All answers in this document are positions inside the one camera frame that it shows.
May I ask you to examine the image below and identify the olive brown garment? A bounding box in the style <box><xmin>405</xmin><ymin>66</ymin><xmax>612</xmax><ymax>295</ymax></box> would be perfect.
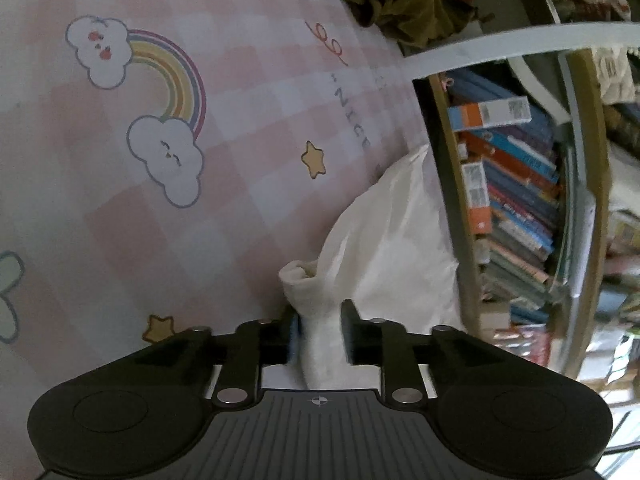
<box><xmin>327</xmin><ymin>0</ymin><xmax>482</xmax><ymax>49</ymax></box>

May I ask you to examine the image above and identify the white bookshelf frame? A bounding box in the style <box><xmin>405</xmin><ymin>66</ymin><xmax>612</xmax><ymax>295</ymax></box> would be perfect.
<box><xmin>404</xmin><ymin>0</ymin><xmax>640</xmax><ymax>386</ymax></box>

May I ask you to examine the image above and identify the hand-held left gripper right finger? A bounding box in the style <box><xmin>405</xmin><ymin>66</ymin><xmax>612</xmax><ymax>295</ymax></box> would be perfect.
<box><xmin>340</xmin><ymin>300</ymin><xmax>507</xmax><ymax>407</ymax></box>

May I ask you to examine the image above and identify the white cloth garment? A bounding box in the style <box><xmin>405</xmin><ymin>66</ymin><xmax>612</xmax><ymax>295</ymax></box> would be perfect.
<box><xmin>278</xmin><ymin>144</ymin><xmax>464</xmax><ymax>392</ymax></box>

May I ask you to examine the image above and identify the row of books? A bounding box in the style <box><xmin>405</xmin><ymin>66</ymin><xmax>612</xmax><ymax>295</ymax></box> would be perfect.
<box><xmin>444</xmin><ymin>67</ymin><xmax>567</xmax><ymax>322</ymax></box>

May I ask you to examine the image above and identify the orange white box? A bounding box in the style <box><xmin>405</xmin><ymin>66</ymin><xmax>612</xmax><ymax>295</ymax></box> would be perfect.
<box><xmin>447</xmin><ymin>97</ymin><xmax>532</xmax><ymax>132</ymax></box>
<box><xmin>460</xmin><ymin>160</ymin><xmax>492</xmax><ymax>235</ymax></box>

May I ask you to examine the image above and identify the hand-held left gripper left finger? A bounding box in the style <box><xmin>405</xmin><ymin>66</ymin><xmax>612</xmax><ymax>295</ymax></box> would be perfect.
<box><xmin>134</xmin><ymin>310</ymin><xmax>303</xmax><ymax>409</ymax></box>

